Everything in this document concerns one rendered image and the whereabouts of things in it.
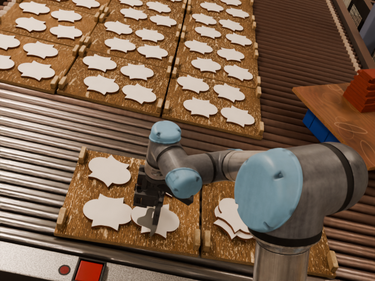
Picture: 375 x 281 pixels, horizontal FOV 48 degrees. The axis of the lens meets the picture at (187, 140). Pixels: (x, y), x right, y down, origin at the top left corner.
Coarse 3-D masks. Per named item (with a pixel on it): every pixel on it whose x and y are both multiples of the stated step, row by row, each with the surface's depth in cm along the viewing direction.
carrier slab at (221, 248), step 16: (208, 192) 141; (224, 192) 143; (208, 208) 136; (208, 224) 131; (224, 240) 127; (240, 240) 129; (320, 240) 135; (208, 256) 122; (224, 256) 123; (240, 256) 124; (320, 256) 130; (320, 272) 126
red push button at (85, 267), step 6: (84, 264) 113; (90, 264) 113; (96, 264) 113; (78, 270) 111; (84, 270) 111; (90, 270) 112; (96, 270) 112; (78, 276) 110; (84, 276) 110; (90, 276) 111; (96, 276) 111
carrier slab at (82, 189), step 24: (72, 192) 129; (96, 192) 131; (120, 192) 133; (72, 216) 122; (192, 216) 132; (96, 240) 119; (120, 240) 120; (144, 240) 121; (168, 240) 123; (192, 240) 125
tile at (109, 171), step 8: (96, 160) 140; (104, 160) 141; (112, 160) 141; (96, 168) 137; (104, 168) 138; (112, 168) 138; (120, 168) 139; (88, 176) 134; (96, 176) 134; (104, 176) 135; (112, 176) 136; (120, 176) 137; (128, 176) 137; (104, 184) 134; (112, 184) 135; (120, 184) 134
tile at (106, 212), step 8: (96, 200) 127; (104, 200) 128; (112, 200) 129; (120, 200) 129; (88, 208) 125; (96, 208) 125; (104, 208) 126; (112, 208) 126; (120, 208) 127; (128, 208) 128; (88, 216) 122; (96, 216) 123; (104, 216) 123; (112, 216) 124; (120, 216) 125; (128, 216) 125; (96, 224) 121; (104, 224) 121; (112, 224) 122; (120, 224) 123
